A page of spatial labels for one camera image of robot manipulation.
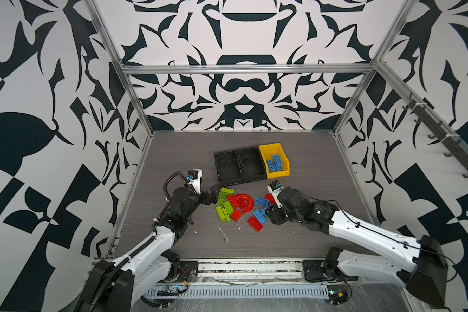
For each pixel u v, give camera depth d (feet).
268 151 3.54
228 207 2.96
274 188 2.30
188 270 2.39
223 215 2.81
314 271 2.44
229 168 3.28
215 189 2.44
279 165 3.34
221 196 3.00
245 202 2.99
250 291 2.34
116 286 1.33
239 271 2.49
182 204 2.03
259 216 2.85
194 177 2.30
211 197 2.44
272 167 3.35
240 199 3.00
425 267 1.28
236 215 2.87
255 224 2.79
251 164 3.43
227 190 3.08
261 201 2.99
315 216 1.80
